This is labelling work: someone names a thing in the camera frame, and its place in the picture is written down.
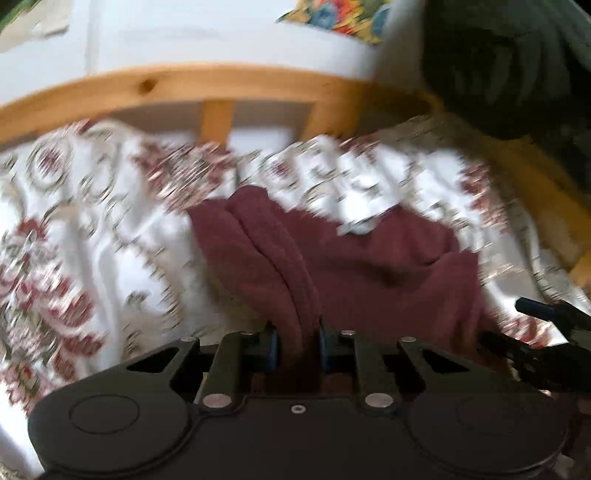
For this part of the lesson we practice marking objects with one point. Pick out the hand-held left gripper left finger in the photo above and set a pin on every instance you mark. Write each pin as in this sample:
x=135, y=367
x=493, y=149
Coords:
x=273, y=350

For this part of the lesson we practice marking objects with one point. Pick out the dark hanging cloth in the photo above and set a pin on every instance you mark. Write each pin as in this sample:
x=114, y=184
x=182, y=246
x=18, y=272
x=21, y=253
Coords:
x=508, y=64

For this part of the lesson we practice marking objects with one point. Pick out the maroon long-sleeve shirt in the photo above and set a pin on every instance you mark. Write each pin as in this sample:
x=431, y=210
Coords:
x=369, y=277

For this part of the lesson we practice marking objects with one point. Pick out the floral satin bedspread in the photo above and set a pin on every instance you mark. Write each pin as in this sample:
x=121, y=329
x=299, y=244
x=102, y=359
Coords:
x=115, y=258

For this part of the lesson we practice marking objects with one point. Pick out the white wall pipe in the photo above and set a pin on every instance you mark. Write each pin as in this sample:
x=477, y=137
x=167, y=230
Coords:
x=92, y=37

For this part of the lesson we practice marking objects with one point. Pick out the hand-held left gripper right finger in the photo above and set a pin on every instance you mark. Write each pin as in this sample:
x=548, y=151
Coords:
x=324, y=348

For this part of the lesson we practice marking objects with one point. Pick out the wooden bed frame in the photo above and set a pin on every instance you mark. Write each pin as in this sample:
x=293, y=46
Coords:
x=147, y=87

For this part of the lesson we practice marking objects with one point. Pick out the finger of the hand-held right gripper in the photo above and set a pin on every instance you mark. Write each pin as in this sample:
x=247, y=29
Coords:
x=535, y=306
x=512, y=353

